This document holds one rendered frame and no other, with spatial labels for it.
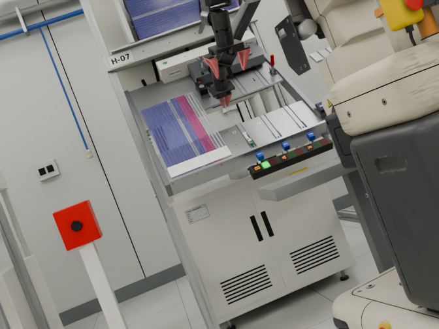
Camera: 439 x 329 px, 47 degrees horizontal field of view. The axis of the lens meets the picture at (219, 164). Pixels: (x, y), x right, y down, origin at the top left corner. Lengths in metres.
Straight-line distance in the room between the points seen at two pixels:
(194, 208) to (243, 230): 0.24
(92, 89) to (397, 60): 3.22
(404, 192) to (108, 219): 3.08
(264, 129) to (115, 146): 2.01
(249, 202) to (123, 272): 1.85
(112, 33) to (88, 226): 1.06
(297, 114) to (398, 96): 1.21
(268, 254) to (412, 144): 1.45
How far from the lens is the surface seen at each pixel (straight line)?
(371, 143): 1.06
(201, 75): 2.36
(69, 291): 4.01
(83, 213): 2.07
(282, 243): 2.34
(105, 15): 2.71
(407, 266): 1.14
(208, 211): 2.26
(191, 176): 1.94
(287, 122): 2.11
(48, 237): 3.97
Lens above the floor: 0.75
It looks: 1 degrees down
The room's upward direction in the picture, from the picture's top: 21 degrees counter-clockwise
